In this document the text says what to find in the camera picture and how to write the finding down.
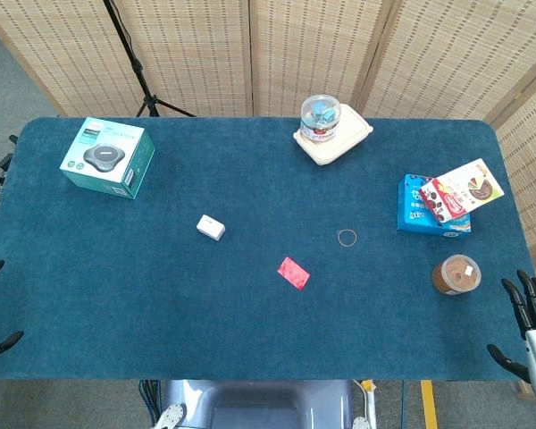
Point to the small white box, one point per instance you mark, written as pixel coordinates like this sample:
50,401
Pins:
210,227

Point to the blue cookie box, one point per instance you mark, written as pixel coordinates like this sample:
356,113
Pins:
417,214

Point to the black tripod stand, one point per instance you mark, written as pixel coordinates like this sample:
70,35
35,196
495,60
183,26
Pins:
136,62

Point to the red and white snack box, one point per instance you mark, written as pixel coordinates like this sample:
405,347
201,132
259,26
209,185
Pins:
462,190

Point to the rubber band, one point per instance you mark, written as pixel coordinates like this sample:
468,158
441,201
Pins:
347,237

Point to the clear jar of binder clips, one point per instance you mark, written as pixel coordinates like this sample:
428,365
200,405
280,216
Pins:
320,117

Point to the bamboo folding screen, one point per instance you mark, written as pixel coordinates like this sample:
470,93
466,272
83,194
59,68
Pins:
295,49

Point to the beige lidded food container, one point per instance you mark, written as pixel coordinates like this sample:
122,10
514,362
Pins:
339,143

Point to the brown round lidded jar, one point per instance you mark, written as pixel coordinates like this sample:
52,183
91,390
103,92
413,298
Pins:
456,275

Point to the red packet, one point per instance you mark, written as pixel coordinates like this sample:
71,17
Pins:
293,274

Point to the blue table mat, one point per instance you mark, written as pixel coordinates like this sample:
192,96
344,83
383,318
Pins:
250,313

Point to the robot torso base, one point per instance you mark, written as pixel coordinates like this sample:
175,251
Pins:
259,404

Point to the teal speaker product box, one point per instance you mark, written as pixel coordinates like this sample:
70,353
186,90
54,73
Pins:
109,156

